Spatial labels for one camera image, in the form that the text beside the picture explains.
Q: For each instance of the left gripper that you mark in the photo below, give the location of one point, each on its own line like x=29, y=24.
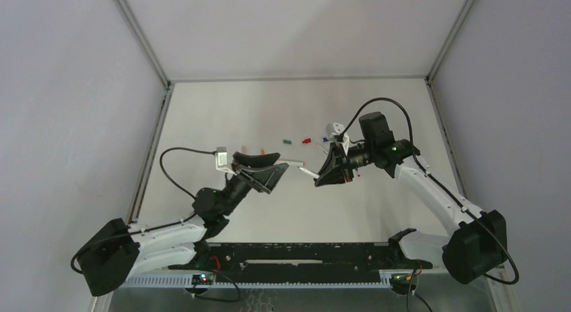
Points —
x=251, y=177

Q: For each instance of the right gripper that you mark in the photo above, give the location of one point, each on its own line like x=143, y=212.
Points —
x=340, y=159

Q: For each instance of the white marker green end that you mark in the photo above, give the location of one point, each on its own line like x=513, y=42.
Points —
x=309, y=172

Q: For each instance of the white marker orange tip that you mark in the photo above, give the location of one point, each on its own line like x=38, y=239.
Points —
x=292, y=162

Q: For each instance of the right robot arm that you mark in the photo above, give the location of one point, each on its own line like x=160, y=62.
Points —
x=475, y=240

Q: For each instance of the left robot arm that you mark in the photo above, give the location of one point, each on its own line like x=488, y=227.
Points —
x=119, y=251

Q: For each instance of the thin white pen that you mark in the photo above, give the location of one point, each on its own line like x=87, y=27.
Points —
x=324, y=148

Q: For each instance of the left controller board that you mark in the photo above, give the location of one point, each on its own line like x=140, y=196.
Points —
x=203, y=279

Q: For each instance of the controller board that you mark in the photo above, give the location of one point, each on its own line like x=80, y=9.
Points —
x=402, y=284
x=203, y=279

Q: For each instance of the right controller board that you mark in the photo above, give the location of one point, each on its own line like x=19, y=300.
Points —
x=402, y=284

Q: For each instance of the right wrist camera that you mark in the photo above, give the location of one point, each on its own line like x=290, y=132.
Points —
x=333, y=130

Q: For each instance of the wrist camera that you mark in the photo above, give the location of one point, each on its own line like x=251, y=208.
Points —
x=221, y=159
x=333, y=130

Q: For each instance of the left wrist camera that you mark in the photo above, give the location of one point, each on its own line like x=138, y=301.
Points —
x=221, y=159

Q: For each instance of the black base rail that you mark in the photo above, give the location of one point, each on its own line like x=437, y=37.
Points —
x=304, y=263

